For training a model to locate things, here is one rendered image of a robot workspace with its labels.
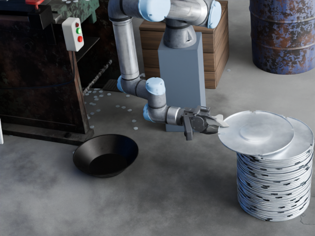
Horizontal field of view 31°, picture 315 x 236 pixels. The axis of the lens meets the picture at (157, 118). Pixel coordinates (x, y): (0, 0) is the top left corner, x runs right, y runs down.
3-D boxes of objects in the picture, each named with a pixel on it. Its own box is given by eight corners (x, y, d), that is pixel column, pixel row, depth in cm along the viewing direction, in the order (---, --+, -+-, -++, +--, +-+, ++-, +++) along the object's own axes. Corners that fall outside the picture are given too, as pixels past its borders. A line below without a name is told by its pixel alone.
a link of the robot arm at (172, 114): (166, 112, 232) (167, 129, 236) (176, 114, 230) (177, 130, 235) (173, 102, 238) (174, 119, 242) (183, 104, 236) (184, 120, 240)
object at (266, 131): (288, 110, 232) (288, 108, 232) (299, 154, 208) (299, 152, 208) (216, 113, 235) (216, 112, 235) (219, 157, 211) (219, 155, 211)
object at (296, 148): (251, 110, 236) (251, 108, 236) (322, 124, 223) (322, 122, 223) (224, 151, 216) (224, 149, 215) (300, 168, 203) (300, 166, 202)
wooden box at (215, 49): (229, 55, 339) (228, 0, 320) (215, 89, 310) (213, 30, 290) (164, 52, 351) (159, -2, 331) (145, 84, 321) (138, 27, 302)
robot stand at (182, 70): (206, 112, 293) (201, 31, 268) (202, 132, 278) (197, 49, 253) (171, 111, 296) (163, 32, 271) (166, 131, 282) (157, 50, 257)
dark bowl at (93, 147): (149, 150, 271) (148, 138, 267) (124, 191, 248) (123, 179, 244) (92, 142, 281) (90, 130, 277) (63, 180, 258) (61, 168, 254)
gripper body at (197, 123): (211, 106, 232) (183, 102, 237) (204, 118, 226) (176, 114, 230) (212, 122, 237) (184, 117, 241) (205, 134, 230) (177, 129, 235)
